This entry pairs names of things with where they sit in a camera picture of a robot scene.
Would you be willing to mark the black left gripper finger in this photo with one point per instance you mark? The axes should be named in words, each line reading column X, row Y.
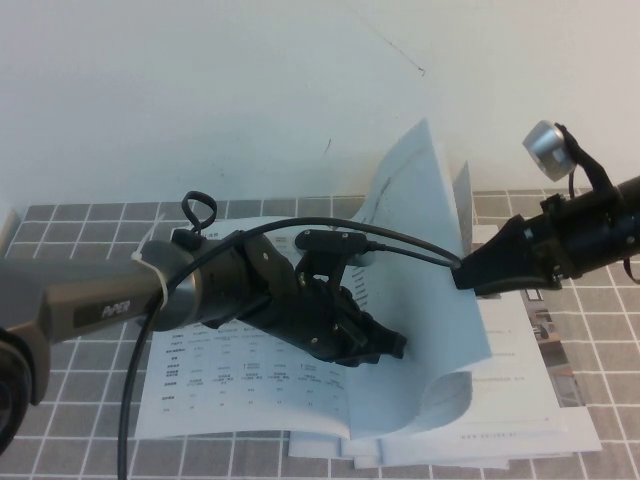
column 360, row 360
column 385, row 340

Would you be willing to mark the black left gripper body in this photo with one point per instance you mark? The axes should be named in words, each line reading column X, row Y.
column 310, row 325

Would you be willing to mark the grey checked tablecloth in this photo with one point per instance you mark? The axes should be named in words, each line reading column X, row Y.
column 80, row 400

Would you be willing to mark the white paper sheet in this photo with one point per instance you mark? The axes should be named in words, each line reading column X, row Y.
column 315, row 445

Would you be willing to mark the silver right wrist camera with mount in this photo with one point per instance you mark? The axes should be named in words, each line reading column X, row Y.
column 547, row 147

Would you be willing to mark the white product catalogue book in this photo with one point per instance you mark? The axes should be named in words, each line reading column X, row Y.
column 425, row 310

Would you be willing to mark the beige box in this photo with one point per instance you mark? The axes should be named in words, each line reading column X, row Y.
column 7, row 230

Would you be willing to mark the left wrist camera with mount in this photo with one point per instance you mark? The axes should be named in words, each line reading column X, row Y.
column 330, row 240

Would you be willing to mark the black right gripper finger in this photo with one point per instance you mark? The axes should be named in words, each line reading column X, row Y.
column 505, row 287
column 495, row 255

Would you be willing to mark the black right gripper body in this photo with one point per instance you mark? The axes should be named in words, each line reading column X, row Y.
column 565, row 240

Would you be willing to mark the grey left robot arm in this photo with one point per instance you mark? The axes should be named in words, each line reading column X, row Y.
column 100, row 300

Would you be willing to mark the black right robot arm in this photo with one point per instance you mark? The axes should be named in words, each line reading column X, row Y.
column 625, row 220

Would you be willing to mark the plain white booklet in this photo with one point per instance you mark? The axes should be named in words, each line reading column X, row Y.
column 425, row 463

